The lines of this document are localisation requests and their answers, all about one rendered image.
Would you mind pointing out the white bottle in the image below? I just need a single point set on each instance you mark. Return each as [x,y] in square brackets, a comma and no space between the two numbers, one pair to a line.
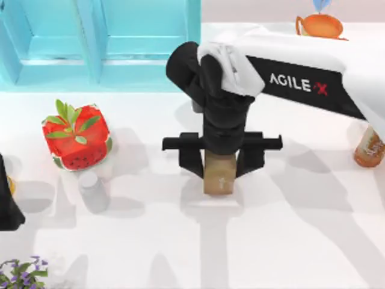
[94,192]

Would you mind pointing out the red watermelon plant pot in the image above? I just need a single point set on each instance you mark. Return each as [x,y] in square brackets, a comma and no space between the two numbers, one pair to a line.
[78,144]

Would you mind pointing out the brown box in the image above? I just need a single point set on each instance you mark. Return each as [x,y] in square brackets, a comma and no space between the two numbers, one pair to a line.
[219,177]

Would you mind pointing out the light blue rack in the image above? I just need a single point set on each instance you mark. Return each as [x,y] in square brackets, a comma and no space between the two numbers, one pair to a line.
[99,42]

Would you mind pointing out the orange pot with blue plant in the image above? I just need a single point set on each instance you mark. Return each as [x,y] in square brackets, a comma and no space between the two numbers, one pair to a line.
[323,25]

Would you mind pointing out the yellow object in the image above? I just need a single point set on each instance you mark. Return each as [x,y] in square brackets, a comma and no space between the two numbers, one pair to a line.
[11,184]

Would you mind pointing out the purple flower plant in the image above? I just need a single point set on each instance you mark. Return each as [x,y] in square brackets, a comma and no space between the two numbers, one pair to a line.
[21,275]

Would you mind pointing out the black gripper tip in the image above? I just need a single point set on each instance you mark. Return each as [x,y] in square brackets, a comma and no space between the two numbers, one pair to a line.
[7,204]

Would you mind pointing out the orange bottle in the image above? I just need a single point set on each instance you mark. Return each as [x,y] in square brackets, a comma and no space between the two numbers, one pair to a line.
[369,147]

